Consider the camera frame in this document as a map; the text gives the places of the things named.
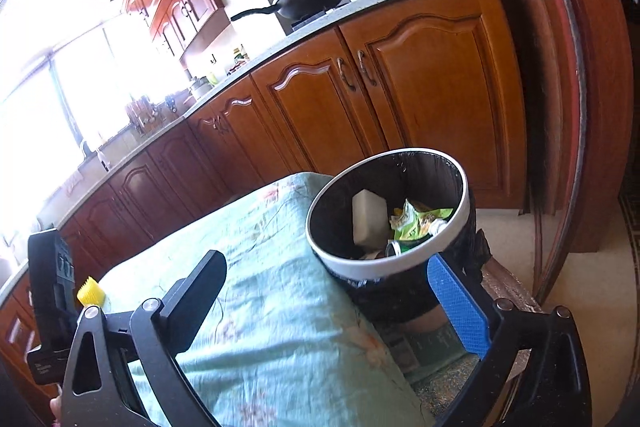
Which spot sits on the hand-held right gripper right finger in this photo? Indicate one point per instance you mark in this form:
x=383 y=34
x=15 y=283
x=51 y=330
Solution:
x=457 y=302

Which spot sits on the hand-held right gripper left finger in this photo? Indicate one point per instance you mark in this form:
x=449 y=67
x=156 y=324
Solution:
x=195 y=292

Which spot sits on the white bin with black bag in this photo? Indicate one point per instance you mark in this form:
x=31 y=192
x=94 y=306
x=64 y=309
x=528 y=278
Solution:
x=380 y=292

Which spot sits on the white round tin lid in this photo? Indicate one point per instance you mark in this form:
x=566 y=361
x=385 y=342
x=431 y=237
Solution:
x=392 y=249

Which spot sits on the green snack packet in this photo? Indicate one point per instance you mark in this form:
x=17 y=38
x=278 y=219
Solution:
x=412 y=227

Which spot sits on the white foam block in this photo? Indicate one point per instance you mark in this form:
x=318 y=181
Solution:
x=370 y=217

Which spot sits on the teal floral tablecloth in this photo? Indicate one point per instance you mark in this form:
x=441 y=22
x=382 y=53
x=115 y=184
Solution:
x=280 y=307

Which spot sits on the sink faucet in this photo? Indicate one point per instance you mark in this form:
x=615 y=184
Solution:
x=92 y=152

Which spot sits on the knife block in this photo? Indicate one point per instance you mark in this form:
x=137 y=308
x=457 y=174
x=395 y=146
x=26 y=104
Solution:
x=142 y=114

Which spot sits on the kitchen window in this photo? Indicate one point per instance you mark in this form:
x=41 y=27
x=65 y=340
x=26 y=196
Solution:
x=75 y=107

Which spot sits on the small lidded pot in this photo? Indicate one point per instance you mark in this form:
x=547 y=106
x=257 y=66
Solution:
x=200 y=89

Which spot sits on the brown wooden base cabinets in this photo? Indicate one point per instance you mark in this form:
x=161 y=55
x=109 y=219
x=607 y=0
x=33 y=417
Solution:
x=425 y=82

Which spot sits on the row of condiment bottles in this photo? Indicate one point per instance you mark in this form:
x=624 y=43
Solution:
x=239 y=59

